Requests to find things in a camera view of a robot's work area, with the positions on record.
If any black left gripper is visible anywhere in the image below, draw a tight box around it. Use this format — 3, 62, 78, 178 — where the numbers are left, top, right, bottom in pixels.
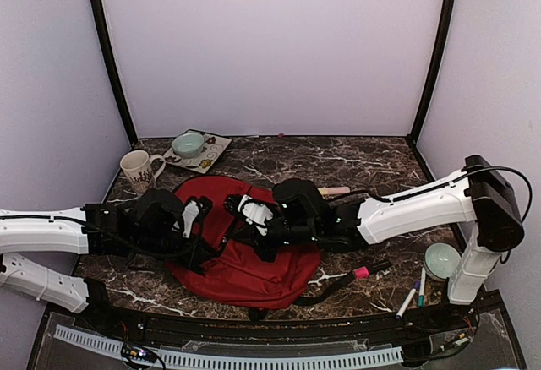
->
132, 231, 216, 271

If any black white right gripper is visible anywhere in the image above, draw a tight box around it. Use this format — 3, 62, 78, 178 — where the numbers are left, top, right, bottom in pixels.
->
232, 203, 319, 262

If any red student backpack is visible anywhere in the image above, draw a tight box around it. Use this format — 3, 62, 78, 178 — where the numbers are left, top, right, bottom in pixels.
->
166, 176, 321, 310

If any pink black highlighter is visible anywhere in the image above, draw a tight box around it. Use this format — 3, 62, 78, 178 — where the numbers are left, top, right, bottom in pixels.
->
353, 259, 392, 280

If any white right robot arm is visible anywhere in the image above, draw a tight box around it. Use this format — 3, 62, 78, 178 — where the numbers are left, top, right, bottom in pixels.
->
223, 155, 525, 331

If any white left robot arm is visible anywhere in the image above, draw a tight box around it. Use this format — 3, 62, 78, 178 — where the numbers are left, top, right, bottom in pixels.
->
1, 189, 215, 333

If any white mug with coral print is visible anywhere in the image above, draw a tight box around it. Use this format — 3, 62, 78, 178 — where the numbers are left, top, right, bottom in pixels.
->
119, 150, 166, 196

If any light green ceramic bowl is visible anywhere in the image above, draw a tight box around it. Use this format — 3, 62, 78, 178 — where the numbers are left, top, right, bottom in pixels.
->
172, 132, 205, 158

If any square floral ceramic plate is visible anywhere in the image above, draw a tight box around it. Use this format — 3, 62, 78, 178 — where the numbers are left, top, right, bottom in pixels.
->
163, 130, 232, 174

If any white blue marker pen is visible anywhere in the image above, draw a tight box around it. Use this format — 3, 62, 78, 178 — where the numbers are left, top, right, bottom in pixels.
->
396, 288, 417, 319

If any round glass jar lid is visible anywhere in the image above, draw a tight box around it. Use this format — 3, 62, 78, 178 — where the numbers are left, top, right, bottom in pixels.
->
424, 242, 461, 281

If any white teal marker pen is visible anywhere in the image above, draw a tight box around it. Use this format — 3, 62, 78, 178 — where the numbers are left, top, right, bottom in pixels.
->
418, 267, 426, 307

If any black front frame rail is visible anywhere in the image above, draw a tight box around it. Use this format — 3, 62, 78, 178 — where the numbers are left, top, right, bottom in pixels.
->
25, 289, 529, 370

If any grey slotted cable duct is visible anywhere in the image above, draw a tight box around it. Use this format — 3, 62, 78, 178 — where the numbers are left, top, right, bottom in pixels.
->
53, 325, 403, 369

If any black left frame post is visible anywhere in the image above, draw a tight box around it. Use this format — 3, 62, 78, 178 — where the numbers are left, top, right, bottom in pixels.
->
90, 0, 139, 145

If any black frame post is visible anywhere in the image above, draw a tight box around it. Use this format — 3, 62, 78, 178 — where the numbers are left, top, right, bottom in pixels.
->
407, 0, 455, 146
90, 0, 139, 145

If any black right frame post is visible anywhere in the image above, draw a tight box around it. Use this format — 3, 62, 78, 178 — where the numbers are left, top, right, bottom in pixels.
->
407, 0, 455, 146

